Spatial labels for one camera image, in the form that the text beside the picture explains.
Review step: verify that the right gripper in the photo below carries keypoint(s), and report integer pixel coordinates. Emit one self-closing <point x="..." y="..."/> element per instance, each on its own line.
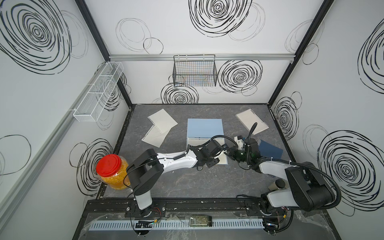
<point x="234" y="156"/>

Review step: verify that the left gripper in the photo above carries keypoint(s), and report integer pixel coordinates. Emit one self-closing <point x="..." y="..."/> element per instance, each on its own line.
<point x="216" y="160"/>

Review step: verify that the dark blue notebook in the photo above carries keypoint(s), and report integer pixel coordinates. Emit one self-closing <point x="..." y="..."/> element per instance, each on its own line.
<point x="262" y="149"/>

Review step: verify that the light blue notebook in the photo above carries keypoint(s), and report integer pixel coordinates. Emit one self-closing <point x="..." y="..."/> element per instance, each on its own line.
<point x="200" y="131"/>

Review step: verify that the white lined spiral notebook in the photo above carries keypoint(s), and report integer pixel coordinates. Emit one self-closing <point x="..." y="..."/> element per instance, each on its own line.
<point x="248" y="118"/>

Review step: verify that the torn lined paper page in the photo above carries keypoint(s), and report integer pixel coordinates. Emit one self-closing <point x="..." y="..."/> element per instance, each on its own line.
<point x="154" y="137"/>

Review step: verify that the torn white lined page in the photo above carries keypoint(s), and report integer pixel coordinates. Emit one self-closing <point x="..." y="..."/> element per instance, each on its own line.
<point x="162" y="121"/>

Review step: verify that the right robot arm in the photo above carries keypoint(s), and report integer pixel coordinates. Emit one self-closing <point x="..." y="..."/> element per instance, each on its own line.
<point x="299" y="186"/>

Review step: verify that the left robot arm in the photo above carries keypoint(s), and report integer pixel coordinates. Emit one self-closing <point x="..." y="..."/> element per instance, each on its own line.
<point x="146" y="170"/>

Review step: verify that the small grey jar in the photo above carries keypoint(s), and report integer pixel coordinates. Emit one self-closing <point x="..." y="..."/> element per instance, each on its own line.
<point x="278" y="184"/>

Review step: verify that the green circuit box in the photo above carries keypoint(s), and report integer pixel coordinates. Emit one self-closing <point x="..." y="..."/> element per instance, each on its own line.
<point x="200" y="221"/>

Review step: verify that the red lid yellow jar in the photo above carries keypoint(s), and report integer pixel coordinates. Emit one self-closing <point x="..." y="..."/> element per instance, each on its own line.
<point x="112" y="170"/>

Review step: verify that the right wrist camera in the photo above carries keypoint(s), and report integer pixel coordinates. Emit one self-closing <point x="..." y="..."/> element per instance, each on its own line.
<point x="240" y="142"/>

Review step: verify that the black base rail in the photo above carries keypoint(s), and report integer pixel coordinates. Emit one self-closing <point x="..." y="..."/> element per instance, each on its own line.
<point x="253" y="207"/>

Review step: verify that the white slotted cable duct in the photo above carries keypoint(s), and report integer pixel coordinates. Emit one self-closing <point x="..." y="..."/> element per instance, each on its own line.
<point x="217" y="224"/>

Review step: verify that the black wire basket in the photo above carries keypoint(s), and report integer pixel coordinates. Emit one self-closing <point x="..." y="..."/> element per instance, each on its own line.
<point x="195" y="73"/>

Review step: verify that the aluminium wall rail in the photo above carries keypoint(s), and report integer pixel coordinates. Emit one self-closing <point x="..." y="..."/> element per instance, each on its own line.
<point x="202" y="57"/>

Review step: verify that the white wire shelf basket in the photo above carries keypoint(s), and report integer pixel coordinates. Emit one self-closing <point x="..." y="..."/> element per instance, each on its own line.
<point x="100" y="91"/>

